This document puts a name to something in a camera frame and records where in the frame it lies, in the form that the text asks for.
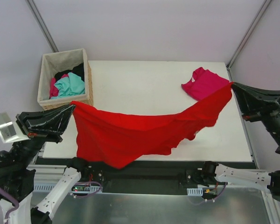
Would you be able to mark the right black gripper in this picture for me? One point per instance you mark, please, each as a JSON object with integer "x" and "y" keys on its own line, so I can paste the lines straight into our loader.
{"x": 277, "y": 105}

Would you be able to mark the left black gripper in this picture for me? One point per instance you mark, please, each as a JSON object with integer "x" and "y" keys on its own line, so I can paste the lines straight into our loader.
{"x": 26, "y": 126}

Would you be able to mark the wicker basket with cloth liner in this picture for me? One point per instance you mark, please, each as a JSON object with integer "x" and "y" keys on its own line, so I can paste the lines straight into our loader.
{"x": 56, "y": 62}

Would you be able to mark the magenta t shirt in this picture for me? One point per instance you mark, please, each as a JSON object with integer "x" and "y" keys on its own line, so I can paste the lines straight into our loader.
{"x": 203, "y": 83}

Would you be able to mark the red t shirt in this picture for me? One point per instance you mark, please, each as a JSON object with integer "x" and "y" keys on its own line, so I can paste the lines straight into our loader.
{"x": 118, "y": 139}

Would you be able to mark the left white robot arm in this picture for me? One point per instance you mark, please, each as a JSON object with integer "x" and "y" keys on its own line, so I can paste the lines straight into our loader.
{"x": 17, "y": 184}

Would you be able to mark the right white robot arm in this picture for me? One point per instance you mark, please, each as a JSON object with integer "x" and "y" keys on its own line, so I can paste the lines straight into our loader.
{"x": 269, "y": 182}

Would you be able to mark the pink t shirt in basket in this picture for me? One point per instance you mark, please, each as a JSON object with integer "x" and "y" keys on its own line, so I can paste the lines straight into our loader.
{"x": 53, "y": 92}

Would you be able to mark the teal t shirt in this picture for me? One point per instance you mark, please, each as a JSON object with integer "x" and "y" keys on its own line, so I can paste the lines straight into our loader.
{"x": 70, "y": 86}

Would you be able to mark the black t shirt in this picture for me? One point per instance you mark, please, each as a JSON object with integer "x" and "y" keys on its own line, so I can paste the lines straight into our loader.
{"x": 78, "y": 70}

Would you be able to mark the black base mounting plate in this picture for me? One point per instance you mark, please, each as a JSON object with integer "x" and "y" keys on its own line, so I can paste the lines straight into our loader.
{"x": 145, "y": 177}

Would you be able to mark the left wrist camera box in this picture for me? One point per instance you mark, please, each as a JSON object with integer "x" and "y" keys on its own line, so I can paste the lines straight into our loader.
{"x": 10, "y": 132}

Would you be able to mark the aluminium frame rail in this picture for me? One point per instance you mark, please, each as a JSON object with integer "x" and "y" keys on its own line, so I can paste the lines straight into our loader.
{"x": 48, "y": 172}

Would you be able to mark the left white cable duct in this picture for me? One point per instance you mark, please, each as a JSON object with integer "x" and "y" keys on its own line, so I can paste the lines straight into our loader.
{"x": 81, "y": 189}

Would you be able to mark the white cable duct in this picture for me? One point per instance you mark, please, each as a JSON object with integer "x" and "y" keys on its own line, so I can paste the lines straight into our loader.
{"x": 81, "y": 189}
{"x": 195, "y": 191}

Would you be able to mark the right white cable duct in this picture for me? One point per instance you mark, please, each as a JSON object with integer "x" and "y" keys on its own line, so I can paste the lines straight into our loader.
{"x": 195, "y": 191}

